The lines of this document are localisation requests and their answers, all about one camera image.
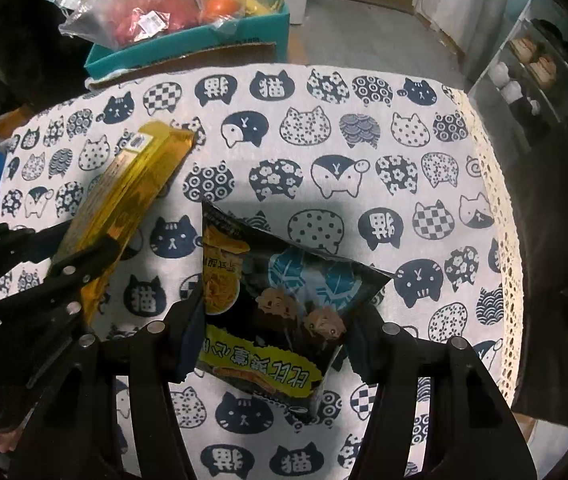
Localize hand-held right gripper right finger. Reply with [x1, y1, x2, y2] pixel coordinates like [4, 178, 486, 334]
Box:
[346, 305, 537, 480]

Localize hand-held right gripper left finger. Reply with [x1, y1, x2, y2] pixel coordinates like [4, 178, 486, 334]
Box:
[9, 285, 207, 480]

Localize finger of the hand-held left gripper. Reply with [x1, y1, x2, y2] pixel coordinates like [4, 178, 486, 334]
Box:
[46, 235, 122, 351]
[0, 222, 72, 273]

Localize black yellow snack bag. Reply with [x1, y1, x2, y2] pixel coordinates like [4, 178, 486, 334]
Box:
[199, 201, 395, 423]

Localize yellow snack packet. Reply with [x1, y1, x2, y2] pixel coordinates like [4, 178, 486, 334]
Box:
[46, 121, 197, 331]

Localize dark hanging coats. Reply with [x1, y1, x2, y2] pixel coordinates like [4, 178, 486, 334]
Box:
[0, 0, 95, 126]

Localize cat print tablecloth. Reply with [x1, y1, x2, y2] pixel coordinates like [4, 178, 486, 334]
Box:
[0, 62, 527, 480]

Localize teal cardboard box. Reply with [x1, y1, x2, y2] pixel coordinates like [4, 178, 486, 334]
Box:
[84, 0, 291, 78]

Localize clear plastic produce bag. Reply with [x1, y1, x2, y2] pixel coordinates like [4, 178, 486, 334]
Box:
[46, 0, 245, 46]

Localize round orange fruit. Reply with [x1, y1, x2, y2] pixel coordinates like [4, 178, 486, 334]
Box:
[201, 0, 239, 23]

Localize white shoe rack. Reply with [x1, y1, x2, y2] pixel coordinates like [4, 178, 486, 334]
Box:
[466, 0, 568, 151]

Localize group of shoes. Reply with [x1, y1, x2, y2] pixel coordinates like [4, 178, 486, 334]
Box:
[488, 17, 568, 136]

